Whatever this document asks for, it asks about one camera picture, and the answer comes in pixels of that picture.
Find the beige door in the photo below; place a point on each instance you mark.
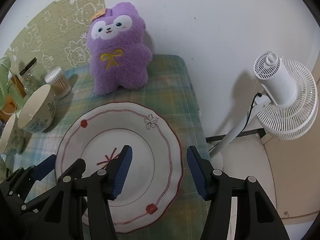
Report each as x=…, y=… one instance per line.
x=300, y=180

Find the green desk fan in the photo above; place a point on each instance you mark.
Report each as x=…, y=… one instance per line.
x=3, y=67

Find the glass jar with dark lid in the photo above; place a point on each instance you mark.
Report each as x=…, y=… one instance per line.
x=31, y=82

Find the purple plush bunny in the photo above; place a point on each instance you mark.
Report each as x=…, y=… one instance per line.
x=117, y=55

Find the plaid tablecloth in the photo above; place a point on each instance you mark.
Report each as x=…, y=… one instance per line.
x=170, y=92

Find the cotton swab container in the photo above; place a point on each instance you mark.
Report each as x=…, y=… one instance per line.
x=58, y=85

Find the green printed mat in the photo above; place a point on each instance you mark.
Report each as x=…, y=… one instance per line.
x=45, y=30

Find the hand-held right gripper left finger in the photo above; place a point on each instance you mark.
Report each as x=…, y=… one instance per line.
x=123, y=172

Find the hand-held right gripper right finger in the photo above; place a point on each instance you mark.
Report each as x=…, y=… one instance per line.
x=197, y=177

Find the white plate with red flowers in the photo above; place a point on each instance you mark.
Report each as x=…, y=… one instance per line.
x=150, y=140

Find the white standing fan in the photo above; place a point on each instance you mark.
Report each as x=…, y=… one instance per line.
x=280, y=80

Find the wooden chair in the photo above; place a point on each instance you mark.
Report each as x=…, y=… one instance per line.
x=7, y=113

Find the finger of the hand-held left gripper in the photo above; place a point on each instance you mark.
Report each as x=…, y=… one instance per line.
x=77, y=166
x=45, y=166

